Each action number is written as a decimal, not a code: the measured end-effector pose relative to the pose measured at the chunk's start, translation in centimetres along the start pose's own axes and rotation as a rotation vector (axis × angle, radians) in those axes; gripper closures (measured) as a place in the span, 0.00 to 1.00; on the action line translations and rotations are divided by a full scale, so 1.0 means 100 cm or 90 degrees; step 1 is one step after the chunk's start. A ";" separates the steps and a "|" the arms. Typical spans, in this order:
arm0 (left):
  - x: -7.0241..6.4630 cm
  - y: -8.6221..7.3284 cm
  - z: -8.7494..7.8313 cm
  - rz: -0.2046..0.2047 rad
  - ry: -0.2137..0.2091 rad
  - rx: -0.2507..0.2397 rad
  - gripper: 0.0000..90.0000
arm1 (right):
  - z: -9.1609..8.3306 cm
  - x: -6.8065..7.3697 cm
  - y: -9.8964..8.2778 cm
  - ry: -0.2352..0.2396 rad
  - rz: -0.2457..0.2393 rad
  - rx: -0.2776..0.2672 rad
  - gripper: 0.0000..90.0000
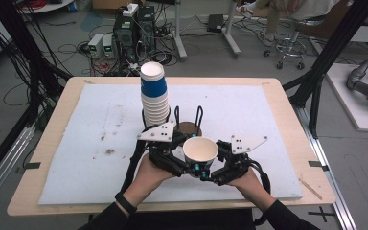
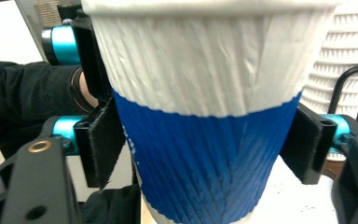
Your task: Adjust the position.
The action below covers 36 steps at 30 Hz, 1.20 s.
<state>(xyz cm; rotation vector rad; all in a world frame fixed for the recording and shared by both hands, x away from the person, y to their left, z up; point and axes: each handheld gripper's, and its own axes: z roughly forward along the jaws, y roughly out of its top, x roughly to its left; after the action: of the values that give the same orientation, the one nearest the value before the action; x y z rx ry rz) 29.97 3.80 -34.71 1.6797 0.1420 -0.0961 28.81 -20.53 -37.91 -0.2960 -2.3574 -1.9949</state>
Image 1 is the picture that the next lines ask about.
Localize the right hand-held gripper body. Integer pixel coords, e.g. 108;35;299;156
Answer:
211;134;269;187

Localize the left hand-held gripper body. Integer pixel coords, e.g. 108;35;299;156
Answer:
136;120;187;171

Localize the brown cup holder wire rack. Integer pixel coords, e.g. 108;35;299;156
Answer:
141;104;205;148

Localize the single white paper cup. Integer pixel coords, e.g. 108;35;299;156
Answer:
182;136;220;175

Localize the stack of paper cups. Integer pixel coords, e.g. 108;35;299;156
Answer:
139;60;172;129

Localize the person's left hand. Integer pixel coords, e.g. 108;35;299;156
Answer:
122;154;177;209

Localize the person's right hand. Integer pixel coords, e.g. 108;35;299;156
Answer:
225;166;278;213

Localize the black wristband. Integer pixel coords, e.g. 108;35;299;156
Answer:
114;191;139;216

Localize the light wooden table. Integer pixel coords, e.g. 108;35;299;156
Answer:
7;76;337;218

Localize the black tape strip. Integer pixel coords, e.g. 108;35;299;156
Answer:
23;161;42;170
308;160;331;173

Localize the tan tape strip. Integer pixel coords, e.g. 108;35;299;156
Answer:
298;177;323;201

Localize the white foam mat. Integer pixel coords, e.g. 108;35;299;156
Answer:
37;83;304;206

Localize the white desk leg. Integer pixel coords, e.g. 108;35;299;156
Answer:
221;0;242;60
172;0;189;62

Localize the silver power supply unit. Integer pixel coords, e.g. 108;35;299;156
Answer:
87;33;105;59
102;34;116;59

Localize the black computer tower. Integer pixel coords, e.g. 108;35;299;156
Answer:
112;5;156;62

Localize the black tape cross mark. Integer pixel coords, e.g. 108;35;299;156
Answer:
307;205;336;223

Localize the metal stool with casters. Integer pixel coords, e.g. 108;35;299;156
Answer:
263;16;326;71

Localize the white floor platform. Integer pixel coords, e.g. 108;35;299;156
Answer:
325;62;368;134

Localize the black box on floor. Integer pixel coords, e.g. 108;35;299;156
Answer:
206;13;225;34

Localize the white power strip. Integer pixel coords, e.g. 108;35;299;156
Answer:
122;2;140;18

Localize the white round table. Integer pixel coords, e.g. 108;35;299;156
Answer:
18;0;77;14

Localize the left hand-held gripper black cable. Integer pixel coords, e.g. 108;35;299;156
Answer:
120;126;156;195

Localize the hand-held gripper black cable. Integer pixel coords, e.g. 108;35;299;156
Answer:
249;158;273;226
120;126;156;195

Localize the right hand-held gripper black cable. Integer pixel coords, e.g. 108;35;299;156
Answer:
249;158;273;226

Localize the aluminium rail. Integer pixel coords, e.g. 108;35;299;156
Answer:
0;125;36;213
294;104;357;230

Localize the tangle of floor cables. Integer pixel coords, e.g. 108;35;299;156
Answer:
2;12;212;107

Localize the black frame strut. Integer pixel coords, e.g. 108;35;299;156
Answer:
282;0;368;139

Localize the black frame with cable bundle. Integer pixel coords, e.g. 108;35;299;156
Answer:
0;0;74;190

